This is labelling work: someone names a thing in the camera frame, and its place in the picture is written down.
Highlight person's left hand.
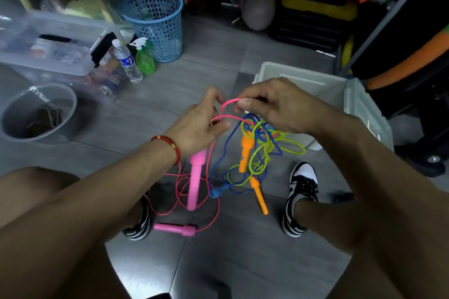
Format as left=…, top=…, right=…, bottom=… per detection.
left=164, top=86, right=232, bottom=160

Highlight person's right hand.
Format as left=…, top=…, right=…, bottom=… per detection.
left=234, top=77, right=338, bottom=135

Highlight pink jump rope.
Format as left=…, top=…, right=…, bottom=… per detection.
left=147, top=98, right=257, bottom=238

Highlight person's left forearm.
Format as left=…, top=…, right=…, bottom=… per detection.
left=0, top=136, right=179, bottom=299

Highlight person's right forearm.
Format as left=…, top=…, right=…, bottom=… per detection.
left=310, top=113, right=449, bottom=299

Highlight black plastic crate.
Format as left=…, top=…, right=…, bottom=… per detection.
left=268, top=4, right=352, bottom=54

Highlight black white right sneaker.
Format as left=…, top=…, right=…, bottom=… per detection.
left=281, top=161, right=319, bottom=238

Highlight black white sneaker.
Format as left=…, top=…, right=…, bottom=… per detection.
left=281, top=161, right=319, bottom=238
left=122, top=195, right=152, bottom=242

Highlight grey ball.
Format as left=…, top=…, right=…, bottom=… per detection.
left=241, top=0, right=277, bottom=32

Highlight green spray bottle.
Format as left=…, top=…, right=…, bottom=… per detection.
left=129, top=37, right=156, bottom=76

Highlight clear plastic water bottle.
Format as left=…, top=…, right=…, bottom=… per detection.
left=112, top=38, right=144, bottom=84

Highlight white plastic storage bin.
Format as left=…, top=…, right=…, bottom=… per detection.
left=251, top=61, right=394, bottom=152

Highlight blue mesh waste basket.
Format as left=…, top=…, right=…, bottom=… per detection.
left=120, top=0, right=184, bottom=64

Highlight yellow foam pad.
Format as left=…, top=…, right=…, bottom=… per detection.
left=281, top=0, right=358, bottom=22

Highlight black white left sneaker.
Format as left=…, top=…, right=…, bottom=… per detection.
left=122, top=195, right=152, bottom=242

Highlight clear storage box with items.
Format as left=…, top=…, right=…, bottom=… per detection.
left=10, top=59, right=127, bottom=104

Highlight person's right leg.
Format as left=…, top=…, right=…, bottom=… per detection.
left=293, top=197, right=404, bottom=299

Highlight person's leg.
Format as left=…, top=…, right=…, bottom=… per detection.
left=0, top=167, right=144, bottom=230
left=293, top=197, right=404, bottom=299

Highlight grey metal pole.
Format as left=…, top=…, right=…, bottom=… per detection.
left=338, top=0, right=443, bottom=77

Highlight yellow framed shelf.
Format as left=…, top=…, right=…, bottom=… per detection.
left=5, top=0, right=127, bottom=42

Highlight brown item in tub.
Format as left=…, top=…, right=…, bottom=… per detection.
left=24, top=104, right=64, bottom=137

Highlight black wheeled base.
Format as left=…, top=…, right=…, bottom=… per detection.
left=394, top=133, right=449, bottom=179

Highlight clear lidded storage box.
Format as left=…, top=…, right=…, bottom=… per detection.
left=0, top=9, right=122, bottom=77

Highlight person's left leg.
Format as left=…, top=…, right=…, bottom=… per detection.
left=0, top=167, right=144, bottom=230

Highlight clear round plastic tub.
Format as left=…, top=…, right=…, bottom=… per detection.
left=0, top=82, right=78, bottom=144

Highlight green jump rope orange handles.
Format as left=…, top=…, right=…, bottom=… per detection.
left=227, top=118, right=307, bottom=215

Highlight red cord bracelet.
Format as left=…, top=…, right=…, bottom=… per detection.
left=151, top=135, right=182, bottom=166

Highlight blue jump rope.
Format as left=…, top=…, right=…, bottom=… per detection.
left=208, top=113, right=285, bottom=200

